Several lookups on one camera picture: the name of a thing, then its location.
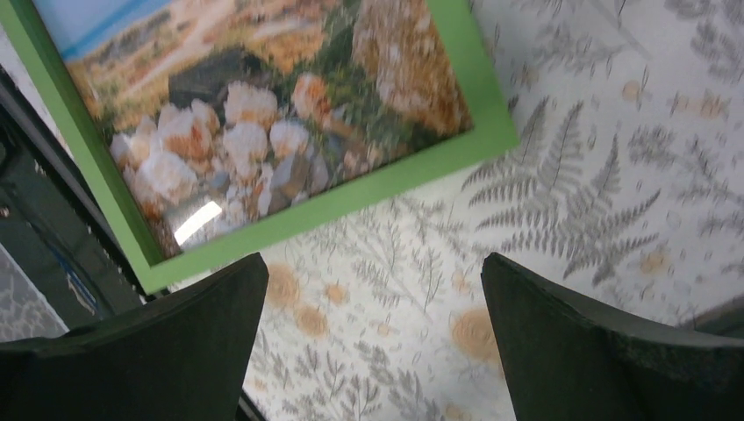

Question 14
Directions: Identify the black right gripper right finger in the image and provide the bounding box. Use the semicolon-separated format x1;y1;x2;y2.
481;253;743;420

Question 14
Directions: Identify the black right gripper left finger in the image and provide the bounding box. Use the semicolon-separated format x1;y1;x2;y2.
1;253;268;420

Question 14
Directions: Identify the green wooden picture frame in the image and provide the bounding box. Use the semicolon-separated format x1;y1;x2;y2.
1;1;519;293

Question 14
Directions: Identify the landscape photo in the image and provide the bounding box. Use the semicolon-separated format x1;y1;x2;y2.
34;0;472;258

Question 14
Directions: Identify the floral tablecloth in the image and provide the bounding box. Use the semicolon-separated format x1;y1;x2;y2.
244;1;743;420

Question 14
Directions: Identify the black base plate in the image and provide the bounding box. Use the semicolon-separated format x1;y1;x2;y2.
0;63;153;332

